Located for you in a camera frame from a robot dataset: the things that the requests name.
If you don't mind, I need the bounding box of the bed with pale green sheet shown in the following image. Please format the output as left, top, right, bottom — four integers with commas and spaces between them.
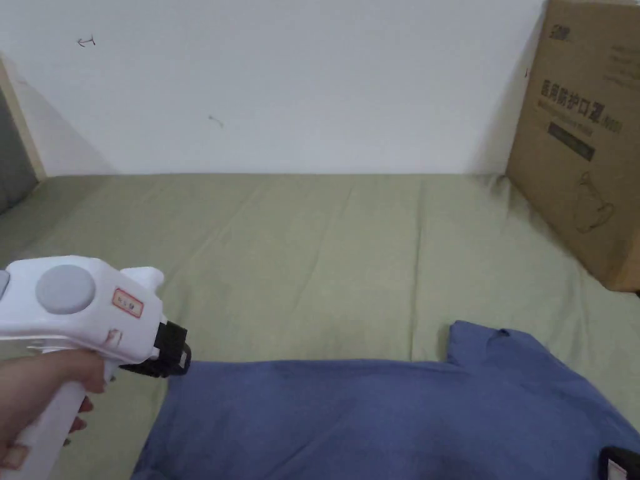
0, 172, 640, 480

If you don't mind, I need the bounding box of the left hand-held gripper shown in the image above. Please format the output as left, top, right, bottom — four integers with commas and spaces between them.
0, 254, 194, 480

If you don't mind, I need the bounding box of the dark blue shirt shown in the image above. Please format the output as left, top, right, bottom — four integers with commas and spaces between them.
131, 319, 640, 480

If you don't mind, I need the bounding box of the brown cardboard carton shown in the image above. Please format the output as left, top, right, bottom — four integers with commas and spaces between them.
504, 0, 640, 294

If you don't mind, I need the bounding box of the person's left hand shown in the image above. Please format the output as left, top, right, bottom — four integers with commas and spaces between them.
0, 347, 109, 471

